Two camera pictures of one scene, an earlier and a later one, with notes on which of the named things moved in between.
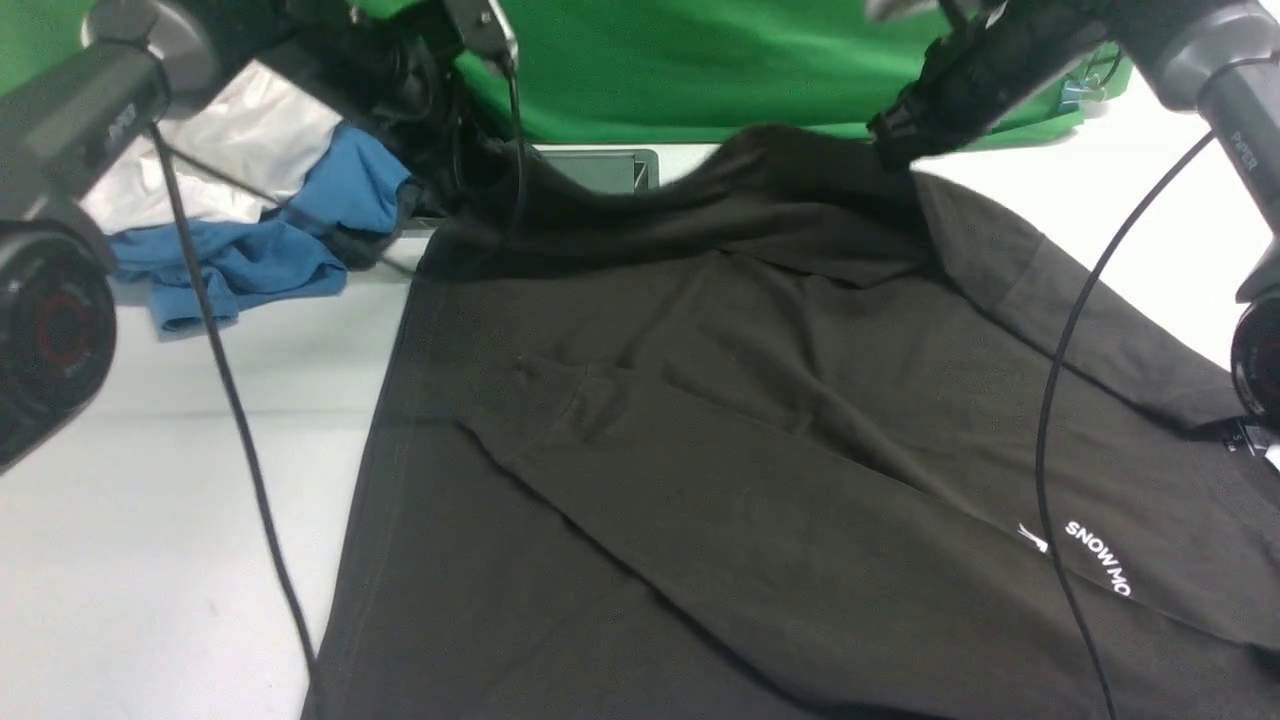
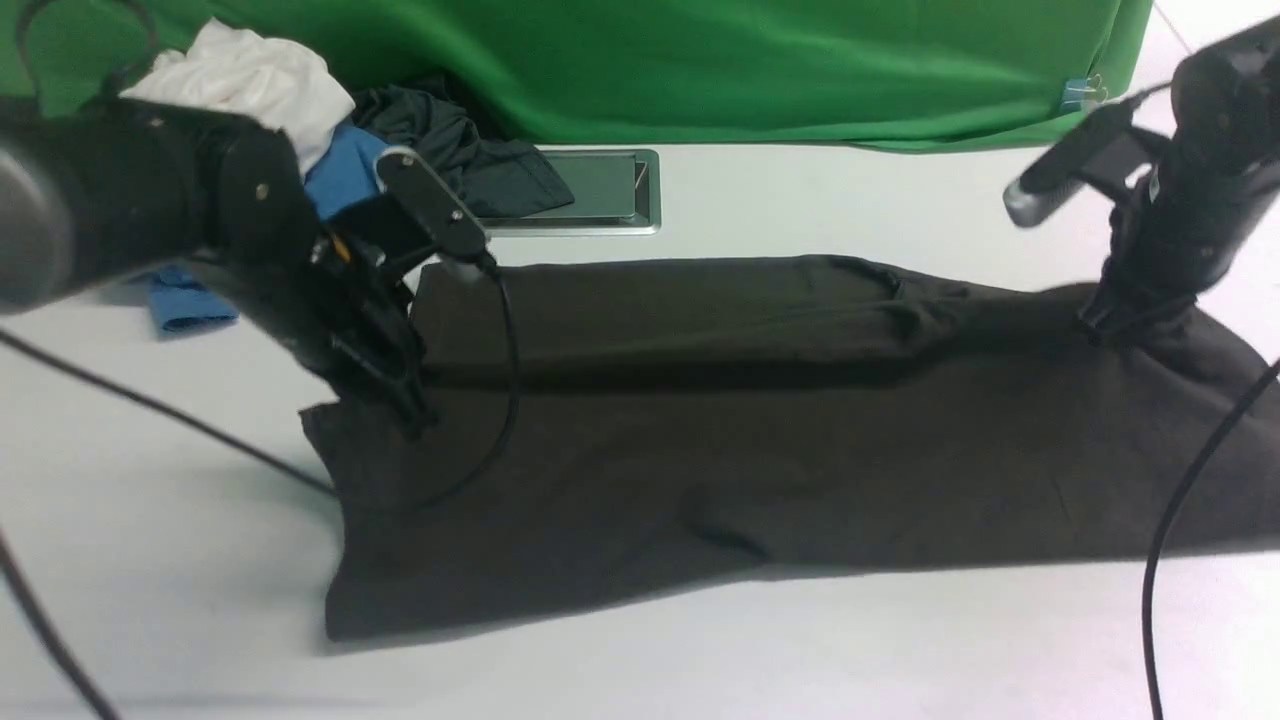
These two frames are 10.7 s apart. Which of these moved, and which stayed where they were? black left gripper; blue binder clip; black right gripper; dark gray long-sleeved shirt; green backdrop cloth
Moved: black right gripper; dark gray long-sleeved shirt; black left gripper
Stayed: blue binder clip; green backdrop cloth
